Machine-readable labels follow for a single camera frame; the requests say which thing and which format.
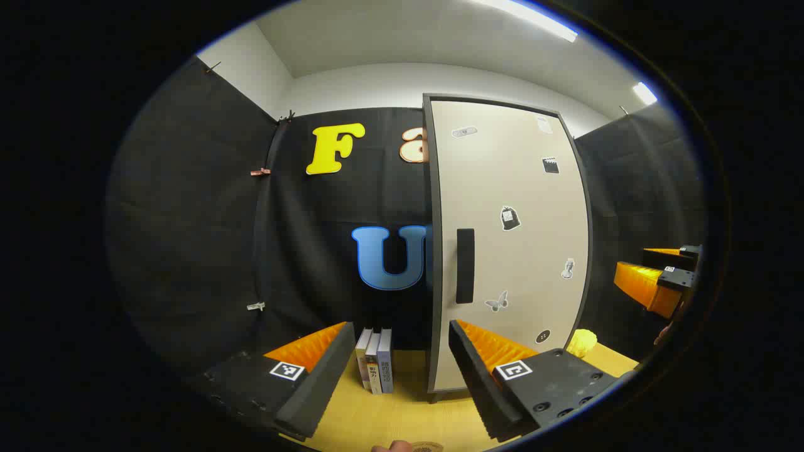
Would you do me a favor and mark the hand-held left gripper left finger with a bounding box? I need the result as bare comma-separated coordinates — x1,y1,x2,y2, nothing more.
188,321,357,439

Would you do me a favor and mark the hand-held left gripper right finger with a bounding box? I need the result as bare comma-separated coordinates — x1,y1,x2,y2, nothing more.
448,319,635,443

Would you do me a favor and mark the black door handle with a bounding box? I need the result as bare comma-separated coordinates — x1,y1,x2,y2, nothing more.
456,229,475,304

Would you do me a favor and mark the grey cabinet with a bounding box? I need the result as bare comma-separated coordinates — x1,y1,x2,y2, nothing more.
422,93,595,402

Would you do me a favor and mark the beige cabinet door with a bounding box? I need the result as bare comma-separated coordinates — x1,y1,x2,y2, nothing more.
430,99,589,391

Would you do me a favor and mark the white book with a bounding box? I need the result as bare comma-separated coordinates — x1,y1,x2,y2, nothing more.
366,331,383,395

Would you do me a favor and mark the yellow lumpy object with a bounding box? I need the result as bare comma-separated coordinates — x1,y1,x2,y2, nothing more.
567,328,598,358

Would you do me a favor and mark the black backdrop cloth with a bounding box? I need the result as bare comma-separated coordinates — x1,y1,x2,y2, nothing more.
106,56,707,377

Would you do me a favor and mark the long ceiling light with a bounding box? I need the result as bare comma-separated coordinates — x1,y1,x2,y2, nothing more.
477,0,579,43

